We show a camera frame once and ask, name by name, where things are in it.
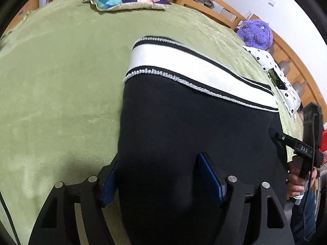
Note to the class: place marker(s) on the white wall switch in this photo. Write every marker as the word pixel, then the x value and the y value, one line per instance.
pixel 271 2

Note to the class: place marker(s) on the person's blue jeans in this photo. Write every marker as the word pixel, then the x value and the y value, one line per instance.
pixel 305 222

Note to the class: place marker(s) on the green blanket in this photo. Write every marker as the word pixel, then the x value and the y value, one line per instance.
pixel 63 81

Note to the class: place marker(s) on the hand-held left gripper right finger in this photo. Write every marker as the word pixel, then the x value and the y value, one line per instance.
pixel 209 178

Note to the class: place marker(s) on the black pants with white stripe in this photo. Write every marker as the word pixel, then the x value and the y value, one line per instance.
pixel 178 132

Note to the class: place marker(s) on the person's right hand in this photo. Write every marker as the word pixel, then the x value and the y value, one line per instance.
pixel 295 181

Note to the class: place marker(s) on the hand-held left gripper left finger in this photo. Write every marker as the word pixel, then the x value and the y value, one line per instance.
pixel 109 183

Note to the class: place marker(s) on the white dotted pillow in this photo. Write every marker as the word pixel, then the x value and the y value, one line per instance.
pixel 265 58

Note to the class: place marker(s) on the purple plush toy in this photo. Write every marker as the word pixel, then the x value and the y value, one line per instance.
pixel 255 34

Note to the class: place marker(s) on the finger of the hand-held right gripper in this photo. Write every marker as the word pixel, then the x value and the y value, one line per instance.
pixel 281 140

